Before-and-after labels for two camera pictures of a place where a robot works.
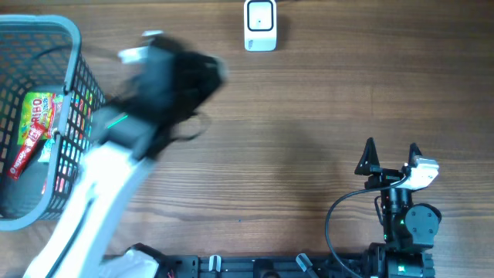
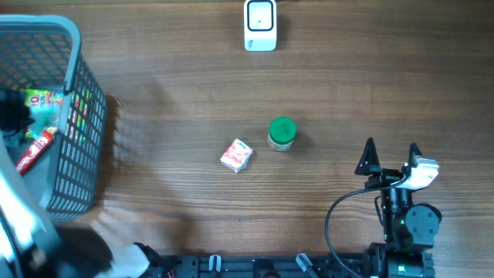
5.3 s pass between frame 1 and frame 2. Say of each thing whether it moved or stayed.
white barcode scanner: stayed
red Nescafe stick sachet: moved
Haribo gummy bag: moved
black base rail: stayed
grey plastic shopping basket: stayed
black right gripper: stayed
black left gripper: moved
